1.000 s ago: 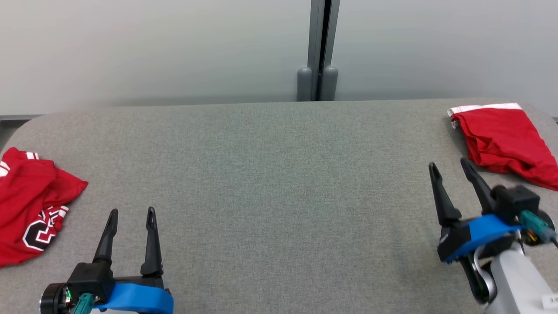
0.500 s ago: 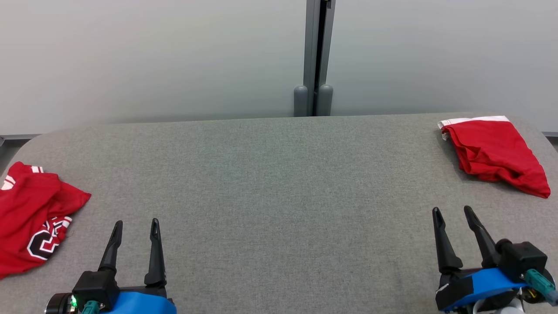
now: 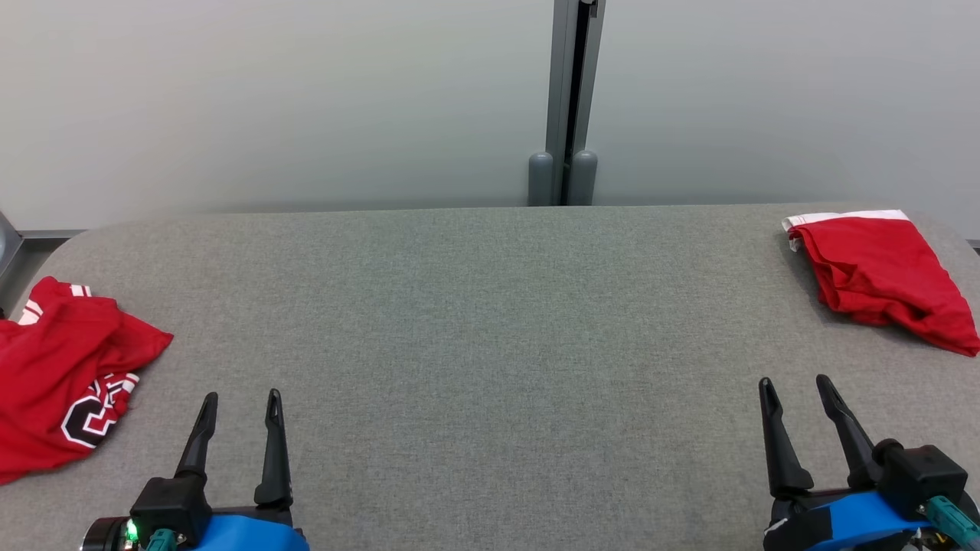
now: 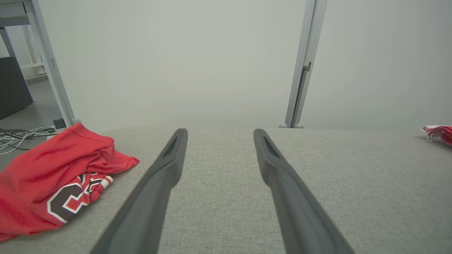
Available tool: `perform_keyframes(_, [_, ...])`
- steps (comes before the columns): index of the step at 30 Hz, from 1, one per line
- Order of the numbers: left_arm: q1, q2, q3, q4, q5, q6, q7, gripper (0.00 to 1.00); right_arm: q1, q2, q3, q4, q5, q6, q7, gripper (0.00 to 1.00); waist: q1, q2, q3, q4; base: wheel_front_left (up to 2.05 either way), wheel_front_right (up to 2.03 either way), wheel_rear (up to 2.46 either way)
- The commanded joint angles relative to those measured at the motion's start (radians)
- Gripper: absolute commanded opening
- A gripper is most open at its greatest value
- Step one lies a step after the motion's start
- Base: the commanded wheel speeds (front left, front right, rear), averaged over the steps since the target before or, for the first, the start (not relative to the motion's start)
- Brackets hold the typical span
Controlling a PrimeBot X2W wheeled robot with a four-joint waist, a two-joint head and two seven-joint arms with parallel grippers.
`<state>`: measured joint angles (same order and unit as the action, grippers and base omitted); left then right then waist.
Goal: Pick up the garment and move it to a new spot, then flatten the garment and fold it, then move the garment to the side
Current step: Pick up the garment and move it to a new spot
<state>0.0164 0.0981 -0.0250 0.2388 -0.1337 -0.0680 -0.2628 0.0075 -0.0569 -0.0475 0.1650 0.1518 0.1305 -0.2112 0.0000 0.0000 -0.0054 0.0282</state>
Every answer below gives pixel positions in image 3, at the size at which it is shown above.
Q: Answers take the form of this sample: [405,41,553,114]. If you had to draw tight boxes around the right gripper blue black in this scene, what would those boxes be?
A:
[759,373,939,551]

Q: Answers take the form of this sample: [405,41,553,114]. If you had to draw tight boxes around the red shorts with white trim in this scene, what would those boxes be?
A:
[782,210,980,358]

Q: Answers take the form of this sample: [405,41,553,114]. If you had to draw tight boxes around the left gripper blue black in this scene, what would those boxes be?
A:
[80,388,311,551]

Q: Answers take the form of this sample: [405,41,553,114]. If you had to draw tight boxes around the right teal plug black cable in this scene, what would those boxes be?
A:
[923,496,980,551]

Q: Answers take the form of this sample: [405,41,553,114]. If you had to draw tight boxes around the red Bulls 23 jersey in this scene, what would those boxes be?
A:
[0,276,174,486]

